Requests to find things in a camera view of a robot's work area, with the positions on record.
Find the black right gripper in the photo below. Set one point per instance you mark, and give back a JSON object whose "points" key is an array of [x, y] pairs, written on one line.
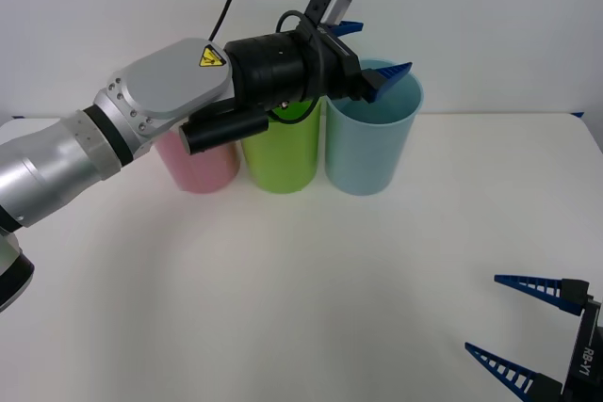
{"points": [[586, 359]]}

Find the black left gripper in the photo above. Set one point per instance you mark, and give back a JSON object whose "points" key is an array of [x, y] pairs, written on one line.
{"points": [[337, 75]]}

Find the silver and black left arm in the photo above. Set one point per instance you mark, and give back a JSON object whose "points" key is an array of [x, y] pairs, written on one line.
{"points": [[160, 86]]}

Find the pale blue plastic bin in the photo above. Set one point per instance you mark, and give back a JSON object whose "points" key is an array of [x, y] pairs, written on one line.
{"points": [[367, 157]]}

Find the green plastic bin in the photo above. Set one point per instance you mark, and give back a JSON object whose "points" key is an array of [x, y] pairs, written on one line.
{"points": [[282, 157]]}

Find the pink plastic bin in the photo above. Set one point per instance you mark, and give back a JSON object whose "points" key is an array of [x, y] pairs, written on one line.
{"points": [[202, 171]]}

